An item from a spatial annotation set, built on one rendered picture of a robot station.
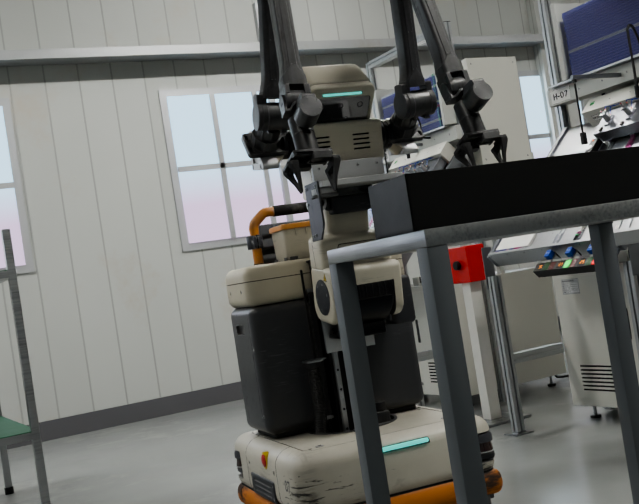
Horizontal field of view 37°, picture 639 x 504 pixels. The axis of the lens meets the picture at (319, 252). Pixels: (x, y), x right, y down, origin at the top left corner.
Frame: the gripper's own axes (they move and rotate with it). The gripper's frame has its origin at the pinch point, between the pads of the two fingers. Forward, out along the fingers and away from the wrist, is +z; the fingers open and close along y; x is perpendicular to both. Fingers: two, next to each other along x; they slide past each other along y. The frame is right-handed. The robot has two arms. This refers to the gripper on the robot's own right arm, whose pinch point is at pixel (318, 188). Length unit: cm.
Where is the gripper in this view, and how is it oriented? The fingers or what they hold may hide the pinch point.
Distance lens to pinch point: 228.1
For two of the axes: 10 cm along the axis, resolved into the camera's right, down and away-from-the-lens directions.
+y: 9.2, -1.0, 3.8
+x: -3.1, 4.1, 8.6
